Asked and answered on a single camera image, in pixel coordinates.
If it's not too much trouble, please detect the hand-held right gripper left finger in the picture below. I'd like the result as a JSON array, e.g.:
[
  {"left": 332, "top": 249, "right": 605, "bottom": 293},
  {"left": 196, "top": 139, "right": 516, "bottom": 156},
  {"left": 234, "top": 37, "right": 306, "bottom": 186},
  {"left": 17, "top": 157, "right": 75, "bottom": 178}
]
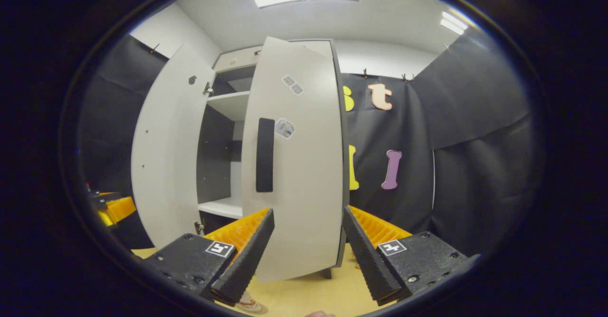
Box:
[{"left": 142, "top": 208, "right": 276, "bottom": 307}]

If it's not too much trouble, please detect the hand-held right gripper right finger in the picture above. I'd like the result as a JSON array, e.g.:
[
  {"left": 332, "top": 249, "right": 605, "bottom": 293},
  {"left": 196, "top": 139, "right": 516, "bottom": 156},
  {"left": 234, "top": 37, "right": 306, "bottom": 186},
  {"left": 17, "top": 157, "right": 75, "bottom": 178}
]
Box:
[{"left": 342, "top": 205, "right": 475, "bottom": 307}]

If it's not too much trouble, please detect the clear bottle with red label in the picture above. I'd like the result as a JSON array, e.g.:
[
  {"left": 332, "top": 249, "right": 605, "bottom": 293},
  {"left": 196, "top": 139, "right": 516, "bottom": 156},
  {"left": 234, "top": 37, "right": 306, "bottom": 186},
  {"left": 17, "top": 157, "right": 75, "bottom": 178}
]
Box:
[{"left": 235, "top": 291, "right": 268, "bottom": 314}]

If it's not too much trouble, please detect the grey cabinet door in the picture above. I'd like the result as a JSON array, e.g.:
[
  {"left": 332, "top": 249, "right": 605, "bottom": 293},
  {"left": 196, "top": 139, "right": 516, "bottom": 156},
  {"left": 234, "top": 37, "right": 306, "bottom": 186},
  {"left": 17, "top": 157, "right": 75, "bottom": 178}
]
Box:
[
  {"left": 132, "top": 43, "right": 217, "bottom": 250},
  {"left": 241, "top": 37, "right": 350, "bottom": 283}
]

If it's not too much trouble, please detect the grey cabinet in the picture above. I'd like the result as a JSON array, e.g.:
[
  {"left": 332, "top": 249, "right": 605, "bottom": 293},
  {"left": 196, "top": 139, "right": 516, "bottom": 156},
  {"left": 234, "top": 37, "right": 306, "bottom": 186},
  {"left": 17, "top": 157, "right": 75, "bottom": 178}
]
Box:
[{"left": 196, "top": 39, "right": 351, "bottom": 279}]

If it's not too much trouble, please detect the black backdrop cloth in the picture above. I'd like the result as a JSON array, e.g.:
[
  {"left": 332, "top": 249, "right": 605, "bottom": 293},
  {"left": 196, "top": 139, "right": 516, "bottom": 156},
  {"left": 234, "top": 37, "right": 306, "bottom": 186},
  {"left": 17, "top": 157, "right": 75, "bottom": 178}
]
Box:
[{"left": 78, "top": 20, "right": 537, "bottom": 256}]

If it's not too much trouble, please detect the small ceiling light panel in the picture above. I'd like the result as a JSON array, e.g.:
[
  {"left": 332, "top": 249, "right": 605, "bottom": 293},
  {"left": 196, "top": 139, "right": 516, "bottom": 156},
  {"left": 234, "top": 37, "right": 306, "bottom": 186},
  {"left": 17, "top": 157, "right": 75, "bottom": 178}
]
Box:
[{"left": 439, "top": 11, "right": 468, "bottom": 36}]

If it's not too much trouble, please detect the black door handle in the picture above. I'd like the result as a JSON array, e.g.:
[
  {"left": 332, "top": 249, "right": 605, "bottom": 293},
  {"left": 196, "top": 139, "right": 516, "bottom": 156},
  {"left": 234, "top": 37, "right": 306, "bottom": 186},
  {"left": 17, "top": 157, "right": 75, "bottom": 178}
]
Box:
[{"left": 256, "top": 117, "right": 276, "bottom": 193}]

